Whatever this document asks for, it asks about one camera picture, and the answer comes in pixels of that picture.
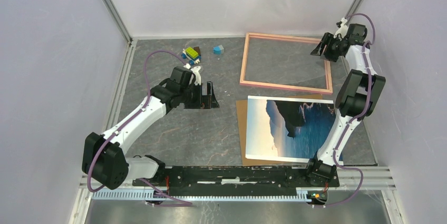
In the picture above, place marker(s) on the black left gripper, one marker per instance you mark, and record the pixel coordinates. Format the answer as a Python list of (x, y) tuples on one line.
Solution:
[(200, 104)]

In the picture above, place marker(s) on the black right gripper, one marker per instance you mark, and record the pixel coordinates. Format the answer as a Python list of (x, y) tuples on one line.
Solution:
[(328, 39)]

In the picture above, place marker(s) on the brown cardboard backing board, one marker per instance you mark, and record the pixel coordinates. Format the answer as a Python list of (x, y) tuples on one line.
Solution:
[(242, 108)]

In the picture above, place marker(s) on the mountain landscape photo print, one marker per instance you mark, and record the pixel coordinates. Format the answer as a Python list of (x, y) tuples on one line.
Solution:
[(287, 129)]

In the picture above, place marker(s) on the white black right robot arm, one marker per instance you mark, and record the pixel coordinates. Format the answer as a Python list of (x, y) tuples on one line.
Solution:
[(356, 99)]

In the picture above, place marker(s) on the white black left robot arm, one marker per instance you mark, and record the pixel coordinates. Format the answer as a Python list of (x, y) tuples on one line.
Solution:
[(104, 161)]

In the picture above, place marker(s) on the blue green toy car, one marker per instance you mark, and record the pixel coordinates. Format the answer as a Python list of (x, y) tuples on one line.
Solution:
[(191, 56)]

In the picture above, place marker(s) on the blue grey toy block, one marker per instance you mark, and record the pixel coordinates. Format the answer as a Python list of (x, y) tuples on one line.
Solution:
[(218, 50)]

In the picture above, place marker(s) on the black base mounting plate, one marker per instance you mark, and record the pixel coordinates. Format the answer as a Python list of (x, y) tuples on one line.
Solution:
[(280, 180)]

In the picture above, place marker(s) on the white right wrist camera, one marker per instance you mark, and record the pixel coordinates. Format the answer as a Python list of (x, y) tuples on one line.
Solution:
[(342, 29)]

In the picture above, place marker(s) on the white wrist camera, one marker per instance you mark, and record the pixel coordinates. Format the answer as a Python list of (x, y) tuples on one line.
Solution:
[(342, 29), (196, 77)]

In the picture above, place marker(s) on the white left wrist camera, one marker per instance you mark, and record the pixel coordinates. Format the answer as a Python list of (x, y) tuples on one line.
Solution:
[(196, 77)]

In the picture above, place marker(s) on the pink wooden picture frame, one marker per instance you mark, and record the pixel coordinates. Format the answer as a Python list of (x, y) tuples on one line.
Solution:
[(328, 74)]

